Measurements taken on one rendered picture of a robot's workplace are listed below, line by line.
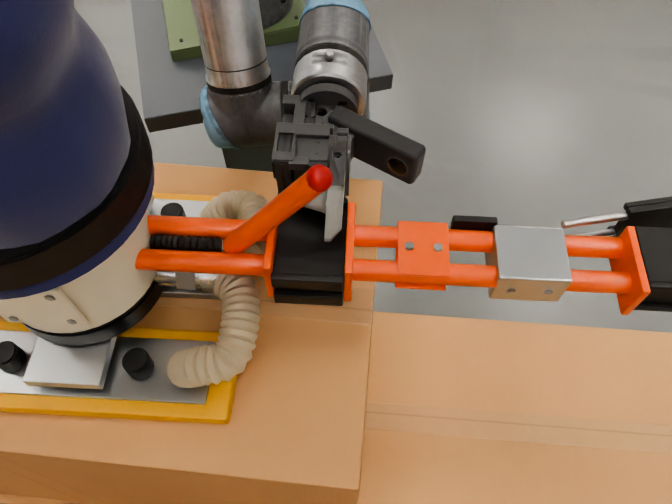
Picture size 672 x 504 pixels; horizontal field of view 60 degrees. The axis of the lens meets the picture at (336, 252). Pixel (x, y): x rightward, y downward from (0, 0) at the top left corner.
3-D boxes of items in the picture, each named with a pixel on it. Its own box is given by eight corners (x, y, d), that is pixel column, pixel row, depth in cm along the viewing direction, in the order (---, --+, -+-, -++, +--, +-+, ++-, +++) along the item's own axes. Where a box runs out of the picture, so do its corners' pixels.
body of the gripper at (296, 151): (276, 206, 66) (287, 126, 72) (352, 210, 66) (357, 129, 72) (270, 162, 59) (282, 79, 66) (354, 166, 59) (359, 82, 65)
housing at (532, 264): (488, 302, 59) (499, 281, 55) (483, 245, 62) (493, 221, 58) (558, 305, 58) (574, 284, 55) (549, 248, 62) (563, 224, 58)
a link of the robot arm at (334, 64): (365, 107, 75) (369, 45, 67) (364, 135, 72) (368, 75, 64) (295, 104, 75) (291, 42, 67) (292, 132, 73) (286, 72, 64)
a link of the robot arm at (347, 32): (371, 45, 82) (371, -20, 73) (369, 110, 75) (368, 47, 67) (305, 45, 82) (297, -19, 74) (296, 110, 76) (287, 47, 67)
